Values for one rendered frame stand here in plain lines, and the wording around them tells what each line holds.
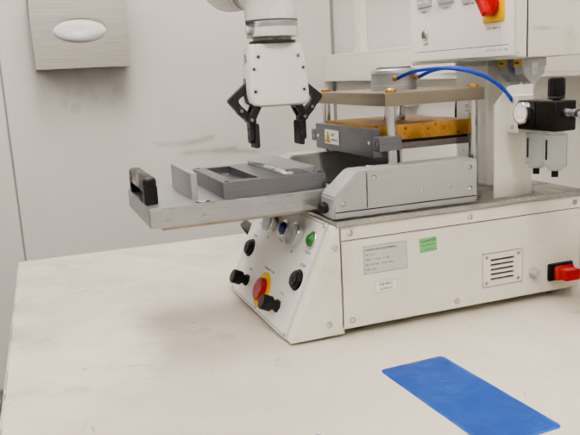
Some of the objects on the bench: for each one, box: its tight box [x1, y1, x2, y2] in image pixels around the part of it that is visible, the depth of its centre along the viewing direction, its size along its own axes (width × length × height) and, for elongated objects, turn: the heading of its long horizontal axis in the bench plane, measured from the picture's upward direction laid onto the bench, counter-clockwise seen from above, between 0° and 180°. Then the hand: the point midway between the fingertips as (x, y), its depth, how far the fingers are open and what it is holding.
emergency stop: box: [252, 277, 267, 300], centre depth 120 cm, size 2×4×4 cm, turn 35°
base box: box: [230, 195, 580, 344], centre depth 126 cm, size 54×38×17 cm
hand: (277, 137), depth 116 cm, fingers open, 7 cm apart
